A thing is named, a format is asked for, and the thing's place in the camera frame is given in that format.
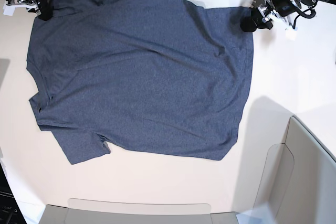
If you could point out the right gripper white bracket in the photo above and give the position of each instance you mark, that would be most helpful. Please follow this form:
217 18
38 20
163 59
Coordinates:
40 7

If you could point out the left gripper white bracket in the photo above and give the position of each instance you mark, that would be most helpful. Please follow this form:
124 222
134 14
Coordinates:
268 13

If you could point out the dark blue t-shirt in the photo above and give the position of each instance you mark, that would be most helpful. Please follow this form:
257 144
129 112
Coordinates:
157 76

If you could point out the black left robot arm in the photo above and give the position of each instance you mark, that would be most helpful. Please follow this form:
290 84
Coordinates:
306 9

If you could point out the grey right side partition panel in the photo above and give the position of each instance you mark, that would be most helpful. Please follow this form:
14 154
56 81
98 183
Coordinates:
310 195

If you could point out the grey partition panel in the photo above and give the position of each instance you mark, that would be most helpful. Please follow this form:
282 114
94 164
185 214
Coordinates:
310 195
55 214

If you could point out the grey front partition panel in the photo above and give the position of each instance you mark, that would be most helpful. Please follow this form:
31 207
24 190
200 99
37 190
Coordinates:
55 214

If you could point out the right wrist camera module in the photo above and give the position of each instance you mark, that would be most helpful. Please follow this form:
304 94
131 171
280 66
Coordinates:
8 10

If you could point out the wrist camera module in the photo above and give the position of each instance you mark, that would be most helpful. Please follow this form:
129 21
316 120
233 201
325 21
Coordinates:
291 34
8 10

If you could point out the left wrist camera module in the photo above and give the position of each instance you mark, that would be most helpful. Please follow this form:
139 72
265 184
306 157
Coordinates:
291 34

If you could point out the clear acrylic right panel bracket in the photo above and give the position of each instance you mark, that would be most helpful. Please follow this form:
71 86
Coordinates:
275 178

